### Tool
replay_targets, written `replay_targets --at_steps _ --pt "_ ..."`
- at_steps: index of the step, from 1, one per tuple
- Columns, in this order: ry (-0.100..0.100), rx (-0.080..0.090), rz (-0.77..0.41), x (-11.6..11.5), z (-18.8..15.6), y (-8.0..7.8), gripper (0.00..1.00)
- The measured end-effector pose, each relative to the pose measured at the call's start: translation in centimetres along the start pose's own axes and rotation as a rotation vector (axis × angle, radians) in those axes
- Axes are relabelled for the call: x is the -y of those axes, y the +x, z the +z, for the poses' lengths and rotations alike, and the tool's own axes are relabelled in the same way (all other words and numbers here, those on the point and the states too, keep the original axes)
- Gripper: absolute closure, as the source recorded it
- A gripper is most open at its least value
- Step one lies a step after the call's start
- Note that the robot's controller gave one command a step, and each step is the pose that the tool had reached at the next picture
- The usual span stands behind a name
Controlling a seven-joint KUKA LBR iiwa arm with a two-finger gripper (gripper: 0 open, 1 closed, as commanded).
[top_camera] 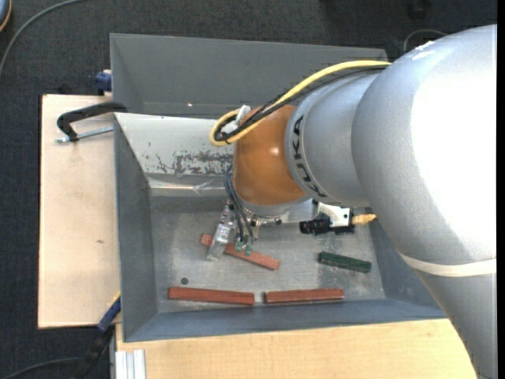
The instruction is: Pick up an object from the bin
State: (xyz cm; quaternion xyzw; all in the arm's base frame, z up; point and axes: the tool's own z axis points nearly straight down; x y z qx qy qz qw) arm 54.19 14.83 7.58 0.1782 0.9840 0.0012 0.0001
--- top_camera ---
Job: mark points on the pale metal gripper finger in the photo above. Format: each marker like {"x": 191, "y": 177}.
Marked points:
{"x": 228, "y": 212}
{"x": 219, "y": 241}

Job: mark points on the red-brown flat block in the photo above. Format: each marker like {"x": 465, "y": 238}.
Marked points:
{"x": 304, "y": 295}
{"x": 211, "y": 295}
{"x": 258, "y": 258}

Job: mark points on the grey metal bin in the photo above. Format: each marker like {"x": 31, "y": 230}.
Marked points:
{"x": 181, "y": 219}

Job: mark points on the dark green flat block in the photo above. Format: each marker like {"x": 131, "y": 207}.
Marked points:
{"x": 344, "y": 262}

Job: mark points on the pale wood flat board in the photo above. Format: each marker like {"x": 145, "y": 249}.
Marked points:
{"x": 77, "y": 219}

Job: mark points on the black cylinder on white bracket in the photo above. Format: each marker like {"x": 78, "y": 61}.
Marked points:
{"x": 331, "y": 221}

